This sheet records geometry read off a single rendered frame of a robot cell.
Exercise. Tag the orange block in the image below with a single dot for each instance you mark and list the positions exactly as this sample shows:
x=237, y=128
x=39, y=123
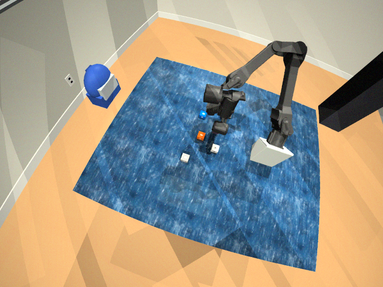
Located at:
x=201, y=135

